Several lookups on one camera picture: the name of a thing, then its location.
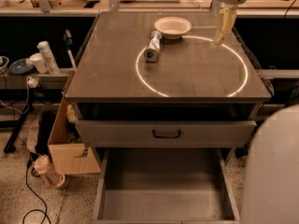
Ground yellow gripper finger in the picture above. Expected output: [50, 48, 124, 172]
[213, 4, 237, 45]

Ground silver redbull can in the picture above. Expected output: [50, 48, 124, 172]
[144, 31, 162, 63]

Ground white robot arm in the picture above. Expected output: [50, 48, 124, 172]
[240, 105, 299, 224]

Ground grey drawer cabinet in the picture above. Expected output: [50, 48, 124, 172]
[64, 10, 273, 224]

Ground grey upper drawer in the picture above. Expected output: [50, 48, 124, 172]
[76, 103, 256, 148]

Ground grey open middle drawer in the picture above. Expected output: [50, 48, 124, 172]
[92, 148, 240, 224]

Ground white paper bowl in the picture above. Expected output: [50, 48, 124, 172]
[154, 17, 192, 40]

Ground white spray bottle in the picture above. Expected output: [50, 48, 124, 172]
[37, 41, 60, 75]

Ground white paper cup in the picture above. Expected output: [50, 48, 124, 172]
[30, 53, 48, 74]

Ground white power adapter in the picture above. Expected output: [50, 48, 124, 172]
[27, 77, 38, 88]

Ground dark blue plate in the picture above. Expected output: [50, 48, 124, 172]
[8, 58, 35, 76]

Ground cardboard box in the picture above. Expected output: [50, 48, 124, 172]
[48, 69, 101, 175]

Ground small bowl at edge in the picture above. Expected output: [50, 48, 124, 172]
[0, 56, 9, 73]

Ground clear plastic bottle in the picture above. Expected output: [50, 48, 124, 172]
[34, 155, 65, 189]

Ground black table leg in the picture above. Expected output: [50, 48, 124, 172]
[4, 97, 34, 153]

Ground black drawer handle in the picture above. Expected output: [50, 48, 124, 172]
[152, 130, 181, 139]

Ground blue handled brush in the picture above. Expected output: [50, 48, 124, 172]
[64, 29, 77, 70]

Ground black floor cable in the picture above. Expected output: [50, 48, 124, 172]
[21, 159, 52, 224]

